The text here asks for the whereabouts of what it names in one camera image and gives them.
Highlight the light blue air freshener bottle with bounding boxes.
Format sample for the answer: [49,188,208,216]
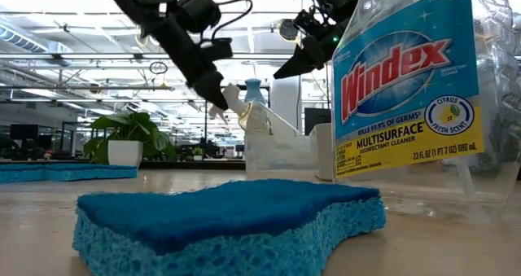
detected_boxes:
[243,77,269,106]

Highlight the small clear plastic bin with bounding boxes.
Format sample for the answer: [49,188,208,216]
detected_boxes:
[243,132,319,175]

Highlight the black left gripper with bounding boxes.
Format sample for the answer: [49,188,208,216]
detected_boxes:
[151,15,230,111]

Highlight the grey plastic bin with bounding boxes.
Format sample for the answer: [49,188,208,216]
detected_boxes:
[309,123,335,182]

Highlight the black monitor screen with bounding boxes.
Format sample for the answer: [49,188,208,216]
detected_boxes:
[304,107,333,137]

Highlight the green potted plant white pot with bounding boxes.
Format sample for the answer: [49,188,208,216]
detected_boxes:
[83,112,177,172]

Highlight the Windex spray bottle red trigger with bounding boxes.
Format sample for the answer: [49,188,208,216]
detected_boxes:
[330,0,521,224]

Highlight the black ceiling cable reel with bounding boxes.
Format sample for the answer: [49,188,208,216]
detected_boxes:
[278,18,301,42]

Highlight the blue kitchen sponge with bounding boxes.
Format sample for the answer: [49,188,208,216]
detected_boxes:
[0,164,49,183]
[42,163,138,182]
[72,178,387,276]

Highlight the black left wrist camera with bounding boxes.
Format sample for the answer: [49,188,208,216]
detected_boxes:
[199,37,234,61]

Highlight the black desk monitor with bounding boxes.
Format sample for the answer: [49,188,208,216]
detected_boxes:
[9,123,40,142]

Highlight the clear spray bottle white trigger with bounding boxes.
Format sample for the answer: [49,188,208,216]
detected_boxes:
[208,82,303,173]

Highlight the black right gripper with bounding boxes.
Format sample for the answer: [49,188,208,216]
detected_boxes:
[273,10,347,81]

